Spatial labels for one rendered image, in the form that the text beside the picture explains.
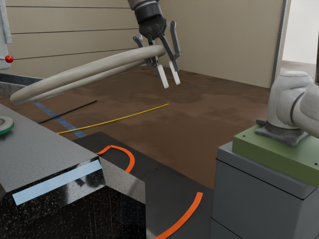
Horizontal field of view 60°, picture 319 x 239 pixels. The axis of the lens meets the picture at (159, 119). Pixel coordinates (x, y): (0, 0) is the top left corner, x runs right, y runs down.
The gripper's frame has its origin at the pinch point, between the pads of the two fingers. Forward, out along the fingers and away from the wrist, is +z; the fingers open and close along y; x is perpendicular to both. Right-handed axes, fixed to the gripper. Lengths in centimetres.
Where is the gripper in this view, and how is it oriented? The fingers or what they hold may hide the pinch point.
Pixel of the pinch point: (169, 75)
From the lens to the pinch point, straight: 82.9
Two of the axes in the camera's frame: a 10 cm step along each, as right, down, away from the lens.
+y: -9.1, 2.6, 3.1
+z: 3.2, 9.3, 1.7
